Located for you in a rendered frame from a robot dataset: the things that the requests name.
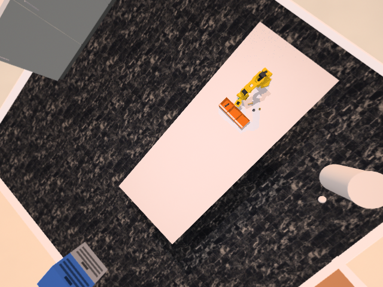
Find orange labelled storage bins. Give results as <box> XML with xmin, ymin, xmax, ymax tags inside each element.
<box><xmin>218</xmin><ymin>98</ymin><xmax>250</xmax><ymax>128</ymax></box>

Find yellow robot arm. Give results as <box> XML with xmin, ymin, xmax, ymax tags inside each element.
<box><xmin>240</xmin><ymin>68</ymin><xmax>272</xmax><ymax>99</ymax></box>

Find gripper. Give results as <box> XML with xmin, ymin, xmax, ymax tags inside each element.
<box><xmin>234</xmin><ymin>92</ymin><xmax>246</xmax><ymax>107</ymax></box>

